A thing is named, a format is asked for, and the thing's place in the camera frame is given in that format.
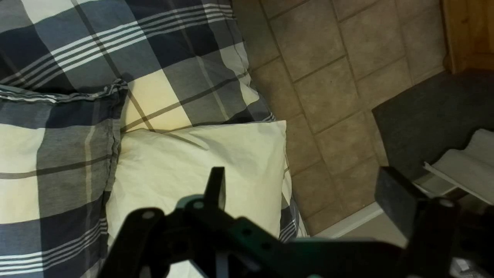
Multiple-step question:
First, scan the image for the plaid covered bed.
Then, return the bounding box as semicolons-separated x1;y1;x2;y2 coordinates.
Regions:
0;0;311;243

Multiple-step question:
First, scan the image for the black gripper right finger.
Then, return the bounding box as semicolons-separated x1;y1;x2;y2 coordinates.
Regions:
374;164;464;278

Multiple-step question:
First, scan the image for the cream plain pillow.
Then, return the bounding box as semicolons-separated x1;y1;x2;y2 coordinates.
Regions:
105;118;294;278

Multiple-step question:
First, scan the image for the dark grey fabric panel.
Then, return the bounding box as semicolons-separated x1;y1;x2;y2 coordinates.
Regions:
371;67;494;181

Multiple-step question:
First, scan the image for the wooden nightstand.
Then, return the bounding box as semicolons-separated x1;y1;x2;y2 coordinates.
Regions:
440;0;494;73

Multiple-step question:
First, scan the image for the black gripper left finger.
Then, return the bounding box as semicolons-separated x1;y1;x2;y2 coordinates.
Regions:
99;164;271;278

